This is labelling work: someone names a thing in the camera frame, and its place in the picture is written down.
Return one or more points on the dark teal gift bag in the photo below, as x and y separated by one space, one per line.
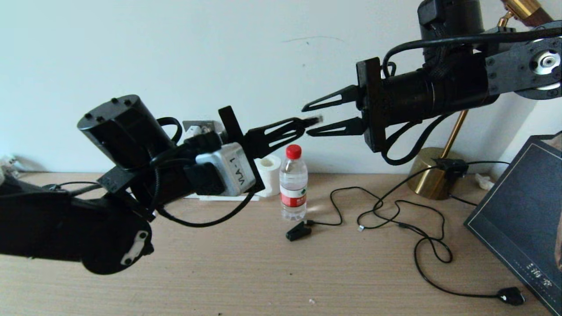
518 219

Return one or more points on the black inline adapter box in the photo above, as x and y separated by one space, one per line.
450 168

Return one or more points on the crumpled white tissue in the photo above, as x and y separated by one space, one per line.
483 182

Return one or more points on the brass desk lamp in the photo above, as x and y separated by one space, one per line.
423 180

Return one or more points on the clear plastic object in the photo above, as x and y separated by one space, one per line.
6 164

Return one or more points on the white router with antennas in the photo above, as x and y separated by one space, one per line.
206 198

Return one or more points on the water bottle with red cap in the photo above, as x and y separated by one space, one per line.
293 184

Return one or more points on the white toilet paper roll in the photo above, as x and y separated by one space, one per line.
268 175

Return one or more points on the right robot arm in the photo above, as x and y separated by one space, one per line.
461 79

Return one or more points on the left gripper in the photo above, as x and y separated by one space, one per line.
237 136

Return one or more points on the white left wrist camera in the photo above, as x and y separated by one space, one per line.
228 171

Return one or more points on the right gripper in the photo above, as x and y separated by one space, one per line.
373 105

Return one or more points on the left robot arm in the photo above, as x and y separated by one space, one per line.
44 219

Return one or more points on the grey wall socket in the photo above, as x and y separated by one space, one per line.
206 125

